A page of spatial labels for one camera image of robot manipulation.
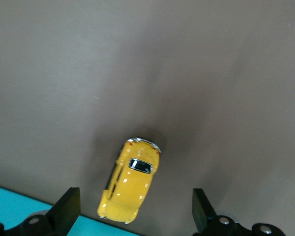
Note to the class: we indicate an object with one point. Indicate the yellow beetle toy car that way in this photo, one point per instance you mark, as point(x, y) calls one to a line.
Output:
point(130, 191)

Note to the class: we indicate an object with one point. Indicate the turquoise plastic bin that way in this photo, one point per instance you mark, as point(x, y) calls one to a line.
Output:
point(12, 201)

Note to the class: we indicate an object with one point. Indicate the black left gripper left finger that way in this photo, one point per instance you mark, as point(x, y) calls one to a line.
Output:
point(61, 216)

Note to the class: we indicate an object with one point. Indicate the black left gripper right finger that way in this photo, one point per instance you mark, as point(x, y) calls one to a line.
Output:
point(211, 218)

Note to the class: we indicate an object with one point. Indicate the brown table cover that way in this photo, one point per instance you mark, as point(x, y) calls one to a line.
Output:
point(147, 61)

